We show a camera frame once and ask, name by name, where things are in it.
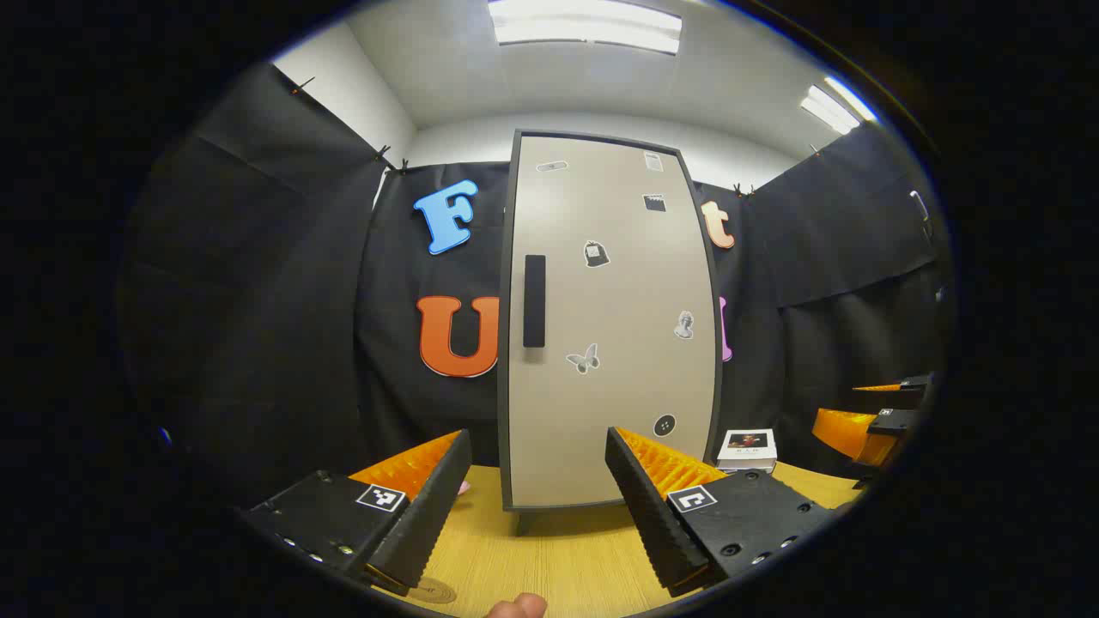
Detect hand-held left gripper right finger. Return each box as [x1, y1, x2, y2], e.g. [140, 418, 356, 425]
[604, 427, 838, 599]

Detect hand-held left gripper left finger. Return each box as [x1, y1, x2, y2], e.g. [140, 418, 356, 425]
[240, 428, 474, 597]

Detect round wooden coaster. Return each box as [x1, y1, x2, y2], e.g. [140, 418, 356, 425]
[404, 577, 458, 604]

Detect dark grey cabinet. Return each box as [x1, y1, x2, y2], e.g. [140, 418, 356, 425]
[496, 127, 726, 537]

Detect beige cabinet door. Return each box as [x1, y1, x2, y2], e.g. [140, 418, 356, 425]
[498, 129, 724, 513]

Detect small white printed box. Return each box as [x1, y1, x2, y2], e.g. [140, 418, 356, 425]
[717, 429, 779, 475]

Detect black backdrop cloth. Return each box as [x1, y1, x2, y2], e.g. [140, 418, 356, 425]
[116, 60, 954, 516]

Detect narrow ceiling light panel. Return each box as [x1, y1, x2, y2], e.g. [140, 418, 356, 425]
[800, 76, 878, 136]

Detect large ceiling light panel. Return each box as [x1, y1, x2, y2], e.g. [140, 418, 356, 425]
[488, 0, 684, 56]

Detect black door handle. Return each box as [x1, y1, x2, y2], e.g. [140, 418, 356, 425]
[523, 254, 548, 348]

